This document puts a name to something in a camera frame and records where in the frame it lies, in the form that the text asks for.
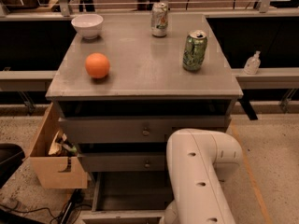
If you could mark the grey bottom drawer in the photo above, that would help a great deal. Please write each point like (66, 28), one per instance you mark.
(129, 198)

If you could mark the grey drawer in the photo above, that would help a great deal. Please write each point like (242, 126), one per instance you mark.
(120, 157)
(129, 198)
(145, 121)

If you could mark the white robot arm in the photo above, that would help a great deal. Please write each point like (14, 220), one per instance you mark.
(197, 161)

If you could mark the grey drawer cabinet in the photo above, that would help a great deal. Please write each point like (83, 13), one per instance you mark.
(145, 67)

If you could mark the grey top drawer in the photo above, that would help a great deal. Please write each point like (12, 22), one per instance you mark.
(145, 121)

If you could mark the grey middle drawer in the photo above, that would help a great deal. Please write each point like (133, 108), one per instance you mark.
(120, 157)

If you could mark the orange fruit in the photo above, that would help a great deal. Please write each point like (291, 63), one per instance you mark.
(97, 65)

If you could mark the green soda can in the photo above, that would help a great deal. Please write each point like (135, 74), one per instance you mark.
(195, 50)

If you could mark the white soda can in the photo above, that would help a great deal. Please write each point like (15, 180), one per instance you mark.
(159, 19)

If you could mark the white ceramic bowl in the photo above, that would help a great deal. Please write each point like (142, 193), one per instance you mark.
(89, 26)

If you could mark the snack items in box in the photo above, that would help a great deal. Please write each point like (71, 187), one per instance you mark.
(61, 147)

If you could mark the clear sanitizer pump bottle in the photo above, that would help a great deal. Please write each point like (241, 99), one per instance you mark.
(252, 64)

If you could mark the wooden side box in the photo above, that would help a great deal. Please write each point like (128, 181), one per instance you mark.
(54, 172)

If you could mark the grey metal railing beam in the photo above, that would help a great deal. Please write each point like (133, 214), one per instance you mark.
(266, 78)

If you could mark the black chair seat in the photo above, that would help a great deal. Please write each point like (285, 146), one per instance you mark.
(11, 157)

